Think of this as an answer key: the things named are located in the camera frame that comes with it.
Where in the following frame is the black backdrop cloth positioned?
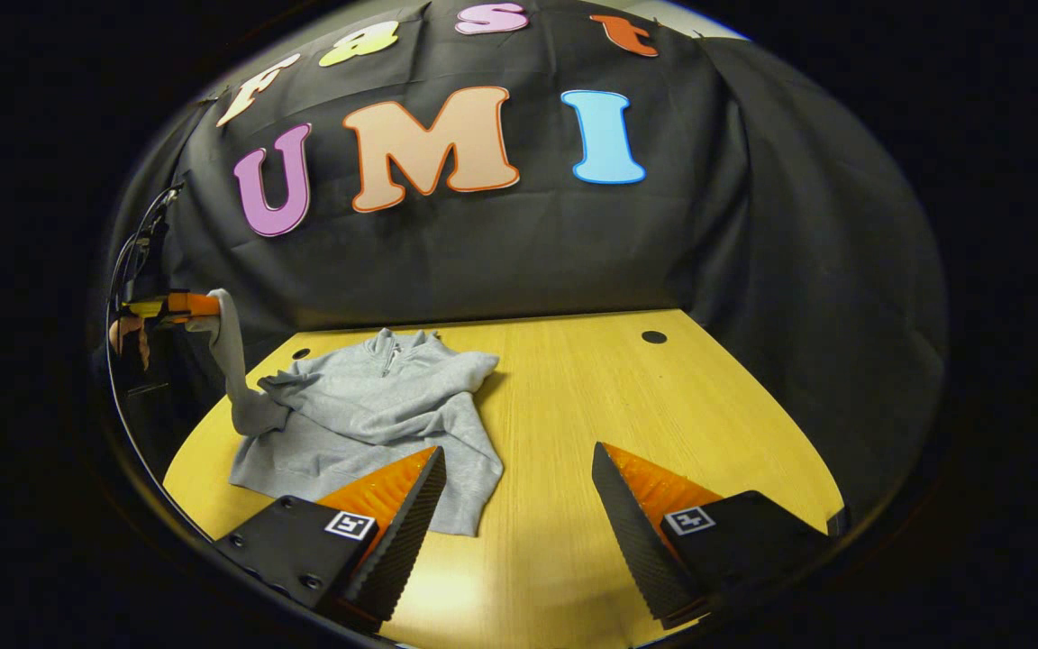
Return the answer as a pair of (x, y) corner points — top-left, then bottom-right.
(109, 0), (950, 533)

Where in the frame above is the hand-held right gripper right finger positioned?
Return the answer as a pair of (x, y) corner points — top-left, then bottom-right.
(591, 442), (835, 630)

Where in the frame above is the grey sweatshirt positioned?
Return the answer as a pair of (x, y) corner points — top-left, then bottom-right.
(184, 288), (505, 537)

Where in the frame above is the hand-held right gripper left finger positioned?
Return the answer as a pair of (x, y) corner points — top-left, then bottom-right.
(213, 444), (448, 635)

